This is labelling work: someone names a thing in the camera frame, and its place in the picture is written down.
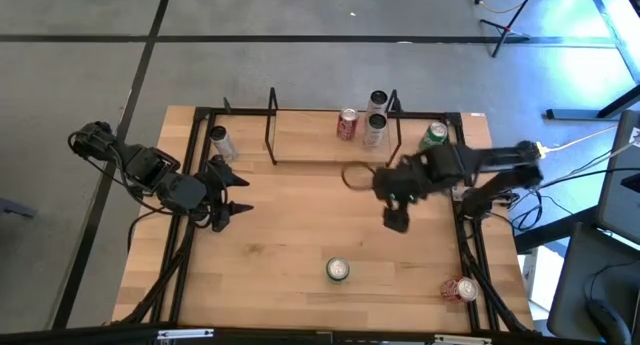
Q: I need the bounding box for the black desk frame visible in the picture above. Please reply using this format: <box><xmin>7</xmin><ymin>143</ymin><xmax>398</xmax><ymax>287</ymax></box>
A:
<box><xmin>544</xmin><ymin>0</ymin><xmax>640</xmax><ymax>121</ymax></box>

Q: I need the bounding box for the black computer mouse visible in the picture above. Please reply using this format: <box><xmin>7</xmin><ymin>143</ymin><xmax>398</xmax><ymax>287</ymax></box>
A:
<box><xmin>585</xmin><ymin>297</ymin><xmax>632</xmax><ymax>345</ymax></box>

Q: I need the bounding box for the white box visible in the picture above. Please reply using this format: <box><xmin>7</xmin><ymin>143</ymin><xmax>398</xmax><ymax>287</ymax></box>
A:
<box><xmin>519</xmin><ymin>244</ymin><xmax>566</xmax><ymax>311</ymax></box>

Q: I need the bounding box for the silver frame bracket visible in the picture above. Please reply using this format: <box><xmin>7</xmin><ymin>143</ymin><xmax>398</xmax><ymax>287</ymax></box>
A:
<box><xmin>157</xmin><ymin>328</ymin><xmax>215</xmax><ymax>341</ymax></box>
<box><xmin>433</xmin><ymin>334</ymin><xmax>494</xmax><ymax>345</ymax></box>

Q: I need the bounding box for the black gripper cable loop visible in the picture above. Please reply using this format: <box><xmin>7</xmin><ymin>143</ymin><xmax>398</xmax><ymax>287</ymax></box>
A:
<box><xmin>341</xmin><ymin>160</ymin><xmax>377</xmax><ymax>192</ymax></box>

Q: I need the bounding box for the grey monitor back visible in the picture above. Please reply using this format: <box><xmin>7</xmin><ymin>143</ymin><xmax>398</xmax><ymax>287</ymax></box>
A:
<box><xmin>596</xmin><ymin>109</ymin><xmax>640</xmax><ymax>246</ymax></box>

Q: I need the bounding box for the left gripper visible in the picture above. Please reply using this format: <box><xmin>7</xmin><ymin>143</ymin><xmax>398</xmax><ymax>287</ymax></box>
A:
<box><xmin>199</xmin><ymin>154</ymin><xmax>255</xmax><ymax>232</ymax></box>

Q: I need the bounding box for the wooden shelf with black frame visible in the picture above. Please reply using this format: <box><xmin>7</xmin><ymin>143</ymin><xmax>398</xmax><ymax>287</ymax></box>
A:
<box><xmin>263</xmin><ymin>87</ymin><xmax>404</xmax><ymax>168</ymax></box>

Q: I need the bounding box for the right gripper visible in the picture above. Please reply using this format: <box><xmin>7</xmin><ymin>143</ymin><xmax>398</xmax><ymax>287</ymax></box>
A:
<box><xmin>373</xmin><ymin>152</ymin><xmax>439</xmax><ymax>234</ymax></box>

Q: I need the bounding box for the black tripod stand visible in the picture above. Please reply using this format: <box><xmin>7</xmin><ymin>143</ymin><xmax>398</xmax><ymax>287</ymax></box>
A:
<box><xmin>478</xmin><ymin>0</ymin><xmax>549</xmax><ymax>59</ymax></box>

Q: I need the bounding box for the white cable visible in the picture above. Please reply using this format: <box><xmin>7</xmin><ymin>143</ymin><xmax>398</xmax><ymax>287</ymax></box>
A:
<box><xmin>537</xmin><ymin>123</ymin><xmax>640</xmax><ymax>154</ymax></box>

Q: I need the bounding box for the dark grey side desk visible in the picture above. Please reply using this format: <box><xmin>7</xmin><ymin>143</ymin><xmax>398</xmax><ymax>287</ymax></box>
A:
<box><xmin>513</xmin><ymin>207</ymin><xmax>640</xmax><ymax>345</ymax></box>

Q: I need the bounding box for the green Sprite can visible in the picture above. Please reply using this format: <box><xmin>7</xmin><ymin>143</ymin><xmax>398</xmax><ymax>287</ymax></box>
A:
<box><xmin>418</xmin><ymin>121</ymin><xmax>449</xmax><ymax>151</ymax></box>
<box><xmin>325</xmin><ymin>256</ymin><xmax>351</xmax><ymax>284</ymax></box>

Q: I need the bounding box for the black aluminium table frame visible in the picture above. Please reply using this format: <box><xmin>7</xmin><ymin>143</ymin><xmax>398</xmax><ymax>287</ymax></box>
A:
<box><xmin>0</xmin><ymin>106</ymin><xmax>596</xmax><ymax>345</ymax></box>

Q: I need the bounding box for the grey chair base foot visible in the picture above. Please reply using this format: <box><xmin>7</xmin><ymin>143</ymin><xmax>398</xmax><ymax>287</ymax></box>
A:
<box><xmin>0</xmin><ymin>197</ymin><xmax>39</xmax><ymax>220</ymax></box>

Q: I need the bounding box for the black cable bundle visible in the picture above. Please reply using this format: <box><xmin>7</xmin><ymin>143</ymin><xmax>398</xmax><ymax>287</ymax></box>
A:
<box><xmin>117</xmin><ymin>219</ymin><xmax>194</xmax><ymax>326</ymax></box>
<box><xmin>459</xmin><ymin>219</ymin><xmax>534</xmax><ymax>334</ymax></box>

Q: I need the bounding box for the red Coca-Cola can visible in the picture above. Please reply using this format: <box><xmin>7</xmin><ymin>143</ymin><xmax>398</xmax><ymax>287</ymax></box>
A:
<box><xmin>439</xmin><ymin>276</ymin><xmax>480</xmax><ymax>304</ymax></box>
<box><xmin>336</xmin><ymin>107</ymin><xmax>360</xmax><ymax>142</ymax></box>

